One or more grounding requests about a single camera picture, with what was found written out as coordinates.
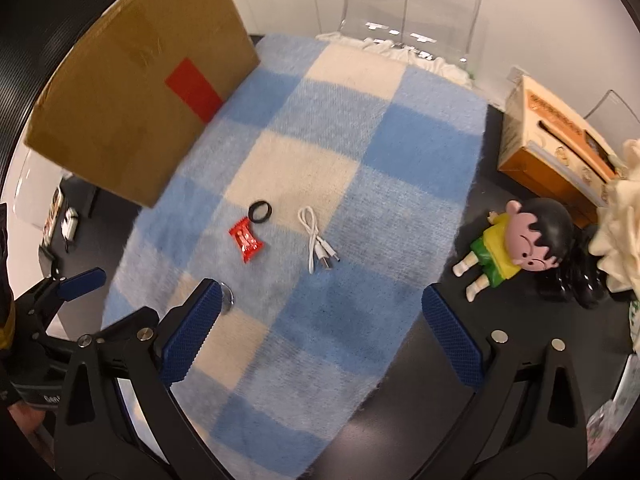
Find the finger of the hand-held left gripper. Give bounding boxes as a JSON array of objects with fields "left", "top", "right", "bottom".
[
  {"left": 36, "top": 307, "right": 162, "bottom": 356},
  {"left": 14, "top": 267, "right": 107, "bottom": 328}
]

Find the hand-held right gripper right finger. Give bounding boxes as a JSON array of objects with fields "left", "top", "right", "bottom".
[{"left": 421, "top": 282, "right": 588, "bottom": 480}]

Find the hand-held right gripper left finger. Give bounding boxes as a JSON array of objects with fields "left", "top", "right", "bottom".
[{"left": 54, "top": 277, "right": 236, "bottom": 480}]

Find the red snack packet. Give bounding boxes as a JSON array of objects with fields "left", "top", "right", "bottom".
[{"left": 228, "top": 216, "right": 264, "bottom": 264}]

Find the black rubber ring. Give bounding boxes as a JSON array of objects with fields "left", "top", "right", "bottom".
[{"left": 248, "top": 200, "right": 275, "bottom": 225}]

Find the white USB cable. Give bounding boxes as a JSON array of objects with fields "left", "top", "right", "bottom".
[{"left": 297, "top": 205, "right": 343, "bottom": 276}]

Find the brown cardboard box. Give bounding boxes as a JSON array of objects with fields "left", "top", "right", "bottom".
[{"left": 24, "top": 0, "right": 262, "bottom": 208}]

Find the person's left hand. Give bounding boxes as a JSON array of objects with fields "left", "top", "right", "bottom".
[{"left": 7, "top": 400, "right": 48, "bottom": 433}]

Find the cartoon boy doll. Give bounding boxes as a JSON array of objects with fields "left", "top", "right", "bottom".
[{"left": 452, "top": 196, "right": 575, "bottom": 303}]

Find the glossy black figure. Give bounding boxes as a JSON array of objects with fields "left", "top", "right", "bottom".
[{"left": 537, "top": 225, "right": 621, "bottom": 311}]

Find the patterned plastic bag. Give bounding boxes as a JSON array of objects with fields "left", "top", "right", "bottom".
[{"left": 585, "top": 350, "right": 640, "bottom": 467}]

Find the cream fluffy cloth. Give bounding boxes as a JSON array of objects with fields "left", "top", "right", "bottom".
[{"left": 587, "top": 140, "right": 640, "bottom": 294}]

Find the blue white checkered blanket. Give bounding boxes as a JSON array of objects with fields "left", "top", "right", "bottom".
[{"left": 102, "top": 34, "right": 488, "bottom": 480}]

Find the orange printed carton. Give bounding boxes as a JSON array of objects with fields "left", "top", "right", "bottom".
[{"left": 497, "top": 74, "right": 622, "bottom": 229}]

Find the black window blind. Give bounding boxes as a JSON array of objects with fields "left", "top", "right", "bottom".
[{"left": 0, "top": 0, "right": 126, "bottom": 153}]

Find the transparent acrylic chair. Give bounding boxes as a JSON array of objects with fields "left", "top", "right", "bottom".
[
  {"left": 582, "top": 89, "right": 640, "bottom": 135},
  {"left": 305, "top": 0, "right": 488, "bottom": 77}
]

